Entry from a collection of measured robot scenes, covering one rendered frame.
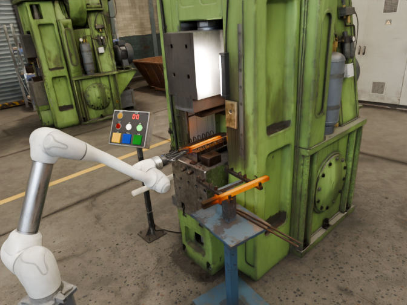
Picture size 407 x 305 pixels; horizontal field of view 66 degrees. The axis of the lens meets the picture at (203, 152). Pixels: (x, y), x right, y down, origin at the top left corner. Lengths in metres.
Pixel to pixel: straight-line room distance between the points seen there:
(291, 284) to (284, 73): 1.51
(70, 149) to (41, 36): 5.13
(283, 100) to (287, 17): 0.51
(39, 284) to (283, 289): 1.61
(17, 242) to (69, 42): 5.14
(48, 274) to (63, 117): 5.26
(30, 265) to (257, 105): 1.41
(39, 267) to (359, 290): 2.06
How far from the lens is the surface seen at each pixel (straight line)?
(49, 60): 6.67
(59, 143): 1.61
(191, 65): 1.98
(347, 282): 2.69
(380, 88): 7.08
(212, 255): 2.47
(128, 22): 11.09
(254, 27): 1.80
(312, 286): 2.59
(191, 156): 2.21
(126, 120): 2.56
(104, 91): 6.85
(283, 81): 2.14
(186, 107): 2.10
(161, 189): 1.85
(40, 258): 1.71
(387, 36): 6.97
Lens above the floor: 1.83
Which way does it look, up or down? 23 degrees down
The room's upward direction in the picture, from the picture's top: 4 degrees counter-clockwise
